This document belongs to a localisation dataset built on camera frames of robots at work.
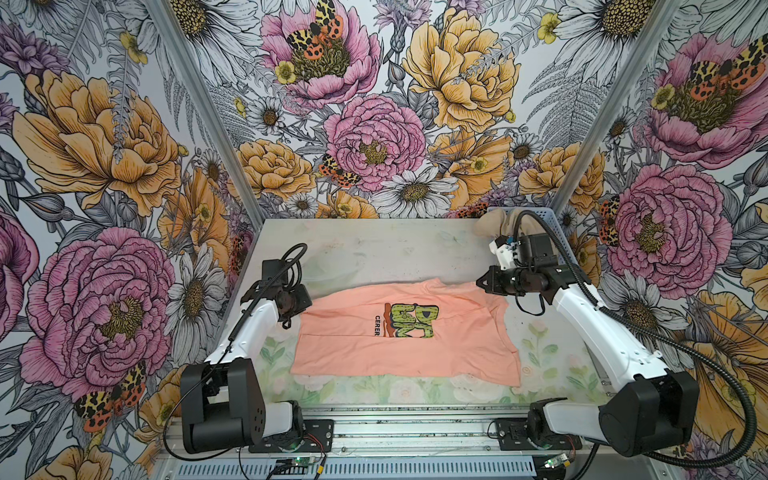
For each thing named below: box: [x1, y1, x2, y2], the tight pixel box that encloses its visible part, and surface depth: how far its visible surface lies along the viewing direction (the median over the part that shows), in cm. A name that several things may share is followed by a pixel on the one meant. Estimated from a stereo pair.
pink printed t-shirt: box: [290, 279, 522, 387], surface depth 93 cm
